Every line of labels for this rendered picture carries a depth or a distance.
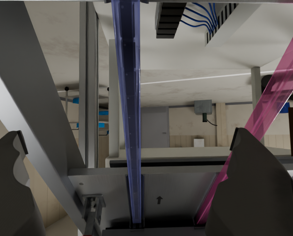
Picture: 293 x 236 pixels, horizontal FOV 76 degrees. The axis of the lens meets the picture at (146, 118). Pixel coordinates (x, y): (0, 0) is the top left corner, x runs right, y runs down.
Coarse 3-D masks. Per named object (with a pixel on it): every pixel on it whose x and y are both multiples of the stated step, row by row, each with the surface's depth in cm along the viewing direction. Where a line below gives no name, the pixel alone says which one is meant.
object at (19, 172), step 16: (0, 144) 10; (16, 144) 10; (0, 160) 9; (16, 160) 9; (0, 176) 8; (16, 176) 8; (0, 192) 7; (16, 192) 7; (0, 208) 6; (16, 208) 6; (32, 208) 6; (0, 224) 6; (16, 224) 6; (32, 224) 6
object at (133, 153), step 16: (112, 0) 9; (128, 0) 9; (128, 16) 10; (128, 32) 10; (128, 48) 11; (128, 64) 11; (128, 80) 12; (128, 96) 13; (128, 112) 14; (128, 128) 15; (128, 144) 17; (128, 160) 18; (128, 176) 21
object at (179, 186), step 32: (160, 160) 29; (192, 160) 29; (224, 160) 29; (288, 160) 30; (96, 192) 26; (128, 192) 26; (160, 192) 26; (192, 192) 27; (96, 224) 34; (128, 224) 35; (160, 224) 35
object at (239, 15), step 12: (156, 12) 45; (168, 12) 38; (180, 12) 38; (228, 12) 43; (240, 12) 41; (252, 12) 41; (156, 24) 47; (168, 24) 42; (204, 24) 50; (216, 24) 49; (228, 24) 46; (240, 24) 46; (156, 36) 48; (168, 36) 48; (216, 36) 51; (228, 36) 52
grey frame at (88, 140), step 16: (80, 16) 47; (96, 16) 48; (80, 32) 47; (96, 32) 48; (80, 48) 47; (96, 48) 48; (80, 64) 46; (96, 64) 48; (80, 80) 46; (96, 80) 48; (80, 96) 46; (96, 96) 47; (80, 112) 46; (96, 112) 47; (80, 128) 45; (96, 128) 47; (80, 144) 45; (96, 144) 47; (96, 160) 46
